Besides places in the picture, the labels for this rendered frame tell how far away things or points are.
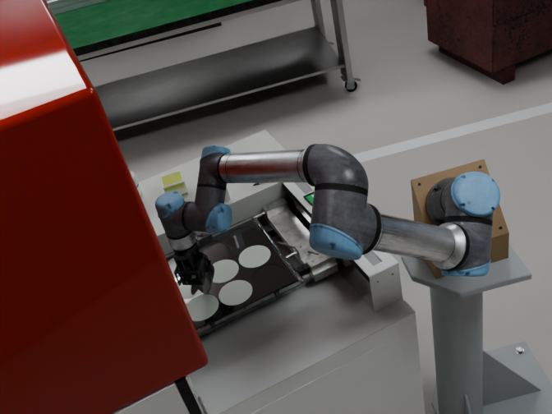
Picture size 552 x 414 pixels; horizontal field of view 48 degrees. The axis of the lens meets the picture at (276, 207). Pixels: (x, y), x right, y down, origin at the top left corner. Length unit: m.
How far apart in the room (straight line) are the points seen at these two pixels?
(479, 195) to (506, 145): 2.25
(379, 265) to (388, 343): 0.23
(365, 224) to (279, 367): 0.55
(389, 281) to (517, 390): 0.97
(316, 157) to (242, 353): 0.66
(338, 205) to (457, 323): 0.86
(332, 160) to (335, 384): 0.71
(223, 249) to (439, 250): 0.75
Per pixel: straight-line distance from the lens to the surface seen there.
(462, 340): 2.12
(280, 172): 1.43
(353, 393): 1.88
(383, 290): 1.76
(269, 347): 1.77
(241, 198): 2.06
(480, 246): 1.61
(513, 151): 3.81
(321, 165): 1.34
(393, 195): 3.52
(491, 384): 2.49
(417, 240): 1.46
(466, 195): 1.60
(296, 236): 1.98
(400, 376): 1.95
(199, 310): 1.82
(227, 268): 1.91
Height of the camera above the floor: 2.15
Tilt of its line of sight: 37 degrees down
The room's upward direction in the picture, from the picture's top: 14 degrees counter-clockwise
